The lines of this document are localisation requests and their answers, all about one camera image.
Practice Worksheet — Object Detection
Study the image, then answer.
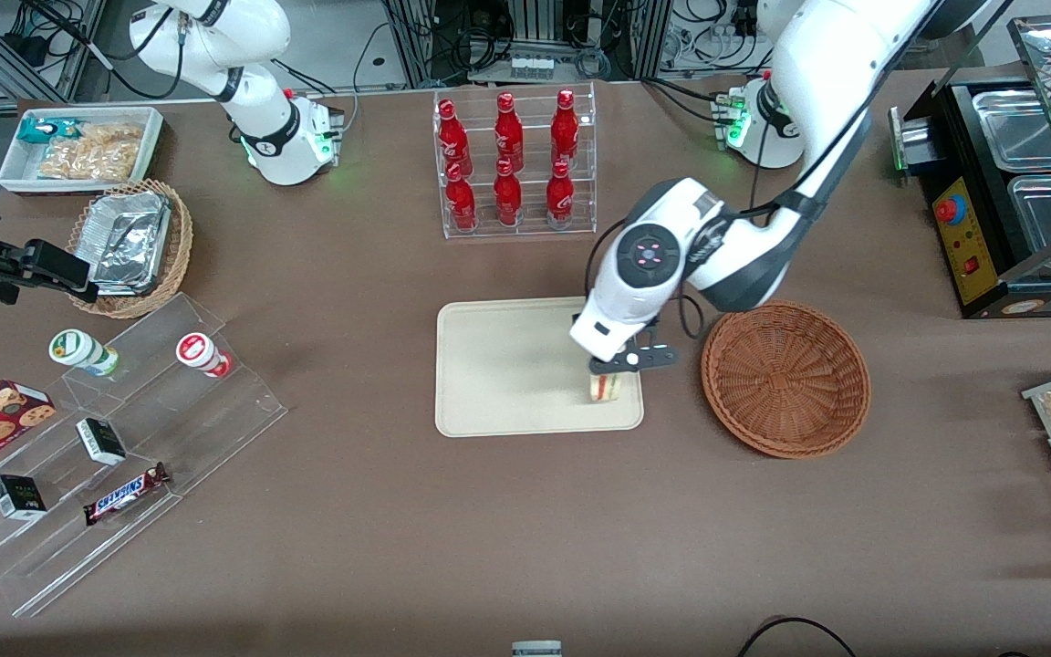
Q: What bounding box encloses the beige plastic tray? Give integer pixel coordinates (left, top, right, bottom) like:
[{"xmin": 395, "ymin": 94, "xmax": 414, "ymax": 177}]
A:
[{"xmin": 435, "ymin": 297, "xmax": 645, "ymax": 438}]

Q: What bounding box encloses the light wicker basket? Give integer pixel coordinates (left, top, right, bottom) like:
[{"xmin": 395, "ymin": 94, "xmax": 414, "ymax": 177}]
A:
[{"xmin": 67, "ymin": 179, "xmax": 194, "ymax": 319}]

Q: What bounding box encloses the brown wicker basket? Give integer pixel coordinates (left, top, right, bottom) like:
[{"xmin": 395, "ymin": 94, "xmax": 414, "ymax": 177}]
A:
[{"xmin": 701, "ymin": 300, "xmax": 872, "ymax": 459}]

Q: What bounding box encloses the aluminium foil container stack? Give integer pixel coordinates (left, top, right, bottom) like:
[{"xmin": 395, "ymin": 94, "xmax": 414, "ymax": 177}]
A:
[{"xmin": 86, "ymin": 192, "xmax": 172, "ymax": 295}]

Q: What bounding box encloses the white plastic bin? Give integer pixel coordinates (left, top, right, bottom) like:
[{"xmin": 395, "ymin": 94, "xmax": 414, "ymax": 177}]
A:
[{"xmin": 0, "ymin": 107, "xmax": 164, "ymax": 196}]

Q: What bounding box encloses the green-lid yogurt cup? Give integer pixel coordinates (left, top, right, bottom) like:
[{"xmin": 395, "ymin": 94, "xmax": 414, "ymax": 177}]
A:
[{"xmin": 48, "ymin": 328, "xmax": 120, "ymax": 378}]

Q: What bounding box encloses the clear bag of chips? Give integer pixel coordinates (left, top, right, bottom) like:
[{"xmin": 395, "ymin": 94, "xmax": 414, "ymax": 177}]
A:
[
  {"xmin": 37, "ymin": 141, "xmax": 139, "ymax": 182},
  {"xmin": 78, "ymin": 122, "xmax": 145, "ymax": 154}
]

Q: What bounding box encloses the teal snack packet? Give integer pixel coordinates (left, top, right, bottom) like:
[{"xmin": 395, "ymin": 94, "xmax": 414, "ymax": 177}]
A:
[{"xmin": 17, "ymin": 117, "xmax": 84, "ymax": 145}]

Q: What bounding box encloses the red cola bottle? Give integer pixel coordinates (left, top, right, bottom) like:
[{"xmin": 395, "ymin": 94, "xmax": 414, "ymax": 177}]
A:
[
  {"xmin": 494, "ymin": 92, "xmax": 525, "ymax": 172},
  {"xmin": 437, "ymin": 99, "xmax": 473, "ymax": 176},
  {"xmin": 494, "ymin": 159, "xmax": 523, "ymax": 227},
  {"xmin": 445, "ymin": 162, "xmax": 478, "ymax": 232},
  {"xmin": 551, "ymin": 89, "xmax": 579, "ymax": 167},
  {"xmin": 546, "ymin": 161, "xmax": 575, "ymax": 229}
]

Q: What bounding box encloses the red-lid yogurt cup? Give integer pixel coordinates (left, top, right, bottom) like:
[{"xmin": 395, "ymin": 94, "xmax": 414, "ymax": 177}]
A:
[{"xmin": 175, "ymin": 332, "xmax": 234, "ymax": 379}]

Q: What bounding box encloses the clear acrylic bottle rack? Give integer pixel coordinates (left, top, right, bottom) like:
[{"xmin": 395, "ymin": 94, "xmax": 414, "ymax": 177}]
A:
[{"xmin": 432, "ymin": 82, "xmax": 598, "ymax": 240}]

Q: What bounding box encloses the small black carton box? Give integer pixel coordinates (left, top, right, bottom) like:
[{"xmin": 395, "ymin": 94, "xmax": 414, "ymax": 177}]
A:
[
  {"xmin": 76, "ymin": 417, "xmax": 127, "ymax": 466},
  {"xmin": 0, "ymin": 474, "xmax": 47, "ymax": 521}
]

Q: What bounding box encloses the clear acrylic stepped shelf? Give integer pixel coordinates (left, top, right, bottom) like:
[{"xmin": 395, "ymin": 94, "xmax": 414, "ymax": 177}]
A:
[{"xmin": 0, "ymin": 292, "xmax": 289, "ymax": 619}]

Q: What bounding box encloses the Snickers chocolate bar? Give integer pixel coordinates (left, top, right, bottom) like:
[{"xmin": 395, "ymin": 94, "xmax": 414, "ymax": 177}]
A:
[{"xmin": 83, "ymin": 462, "xmax": 172, "ymax": 527}]

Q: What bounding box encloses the black food warmer appliance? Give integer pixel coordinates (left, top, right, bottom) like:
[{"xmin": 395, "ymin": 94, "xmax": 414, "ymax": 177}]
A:
[{"xmin": 888, "ymin": 14, "xmax": 1051, "ymax": 320}]

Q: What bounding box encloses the black floor cable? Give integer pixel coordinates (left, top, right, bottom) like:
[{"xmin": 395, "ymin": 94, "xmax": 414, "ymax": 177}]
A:
[{"xmin": 735, "ymin": 617, "xmax": 858, "ymax": 657}]

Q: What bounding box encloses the aluminium equipment frame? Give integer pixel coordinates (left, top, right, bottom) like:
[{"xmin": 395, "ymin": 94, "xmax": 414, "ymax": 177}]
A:
[{"xmin": 380, "ymin": 0, "xmax": 672, "ymax": 88}]

